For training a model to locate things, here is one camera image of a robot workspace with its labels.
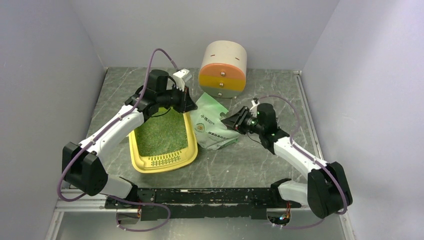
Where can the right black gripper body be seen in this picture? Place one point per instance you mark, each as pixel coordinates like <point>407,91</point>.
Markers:
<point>252,125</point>

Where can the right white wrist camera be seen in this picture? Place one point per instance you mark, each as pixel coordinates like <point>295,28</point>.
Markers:
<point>254,106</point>

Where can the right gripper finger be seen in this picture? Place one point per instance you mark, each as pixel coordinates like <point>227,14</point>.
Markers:
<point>238,117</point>
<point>237,127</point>

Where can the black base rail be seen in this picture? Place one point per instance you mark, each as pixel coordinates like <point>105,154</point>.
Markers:
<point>197,203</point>

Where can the green cat litter bag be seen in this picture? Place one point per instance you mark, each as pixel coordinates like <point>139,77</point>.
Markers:
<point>210,132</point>

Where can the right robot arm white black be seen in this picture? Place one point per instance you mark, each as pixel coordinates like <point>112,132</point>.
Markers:
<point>326,191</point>

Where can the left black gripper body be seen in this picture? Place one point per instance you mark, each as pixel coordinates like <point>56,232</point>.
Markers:
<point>174,98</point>

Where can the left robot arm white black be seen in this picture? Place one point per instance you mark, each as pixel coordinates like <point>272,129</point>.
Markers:
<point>82,162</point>

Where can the round cream drawer cabinet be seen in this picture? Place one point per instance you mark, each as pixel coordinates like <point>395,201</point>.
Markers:
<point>223,72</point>

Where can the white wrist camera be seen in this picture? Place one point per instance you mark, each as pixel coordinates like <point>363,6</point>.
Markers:
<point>181,77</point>
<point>254,106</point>

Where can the yellow litter box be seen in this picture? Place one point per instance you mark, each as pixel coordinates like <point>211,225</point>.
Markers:
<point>166,162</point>

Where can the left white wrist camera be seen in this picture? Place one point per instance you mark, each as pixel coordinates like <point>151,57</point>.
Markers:
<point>181,77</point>

